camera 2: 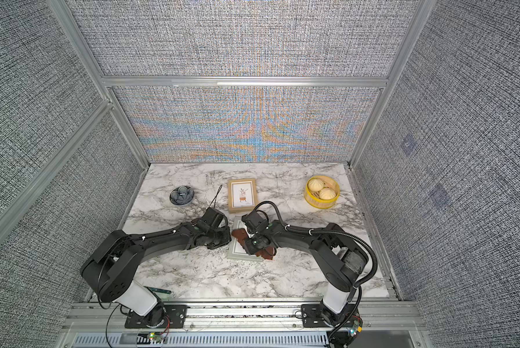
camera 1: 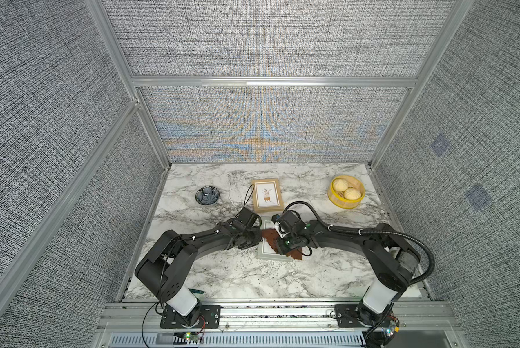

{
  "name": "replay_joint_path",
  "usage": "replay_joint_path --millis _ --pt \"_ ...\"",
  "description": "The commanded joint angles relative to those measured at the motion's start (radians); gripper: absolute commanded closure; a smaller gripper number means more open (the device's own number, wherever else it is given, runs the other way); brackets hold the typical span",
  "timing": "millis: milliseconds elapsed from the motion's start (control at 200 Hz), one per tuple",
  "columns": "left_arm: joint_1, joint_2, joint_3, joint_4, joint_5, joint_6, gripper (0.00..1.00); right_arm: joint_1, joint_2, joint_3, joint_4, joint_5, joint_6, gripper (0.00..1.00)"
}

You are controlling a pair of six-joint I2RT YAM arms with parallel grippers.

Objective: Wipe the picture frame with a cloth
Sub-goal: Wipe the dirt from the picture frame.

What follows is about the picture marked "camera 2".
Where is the light wood picture frame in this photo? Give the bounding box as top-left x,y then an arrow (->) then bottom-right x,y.
228,178 -> 259,213

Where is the white steamed bun back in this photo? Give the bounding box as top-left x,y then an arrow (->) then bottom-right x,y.
308,178 -> 325,193

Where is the left camera thin cable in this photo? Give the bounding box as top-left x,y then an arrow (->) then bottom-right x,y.
209,184 -> 224,209

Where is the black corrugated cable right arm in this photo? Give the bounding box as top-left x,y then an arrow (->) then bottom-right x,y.
253,201 -> 379,340

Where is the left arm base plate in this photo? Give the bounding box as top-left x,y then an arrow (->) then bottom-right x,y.
124,303 -> 187,329

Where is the white steamed bun front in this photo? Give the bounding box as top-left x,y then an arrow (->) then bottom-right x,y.
319,187 -> 337,200

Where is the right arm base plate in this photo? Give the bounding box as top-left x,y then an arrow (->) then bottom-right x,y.
300,304 -> 330,329

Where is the grey flower shaped dish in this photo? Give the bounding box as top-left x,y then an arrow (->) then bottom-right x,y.
169,186 -> 195,206

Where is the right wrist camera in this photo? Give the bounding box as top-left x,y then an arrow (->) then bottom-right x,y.
241,211 -> 269,234

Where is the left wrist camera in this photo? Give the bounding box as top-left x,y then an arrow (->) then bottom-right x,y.
196,207 -> 227,231

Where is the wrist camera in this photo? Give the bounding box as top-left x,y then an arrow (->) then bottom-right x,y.
241,211 -> 269,234
196,207 -> 227,231

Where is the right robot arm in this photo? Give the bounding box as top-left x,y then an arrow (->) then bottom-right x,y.
233,220 -> 378,327

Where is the grey green picture frame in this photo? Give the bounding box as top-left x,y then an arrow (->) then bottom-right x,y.
227,216 -> 264,262

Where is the brown microfibre cloth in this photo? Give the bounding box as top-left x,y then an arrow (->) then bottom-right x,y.
232,229 -> 277,260

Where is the yellow rimmed bamboo steamer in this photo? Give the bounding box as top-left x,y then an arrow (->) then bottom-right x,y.
303,175 -> 340,209

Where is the white steamed bun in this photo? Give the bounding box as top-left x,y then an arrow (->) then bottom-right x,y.
308,178 -> 325,193
319,187 -> 337,200

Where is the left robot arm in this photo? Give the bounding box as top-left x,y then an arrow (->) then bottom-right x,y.
80,223 -> 231,317

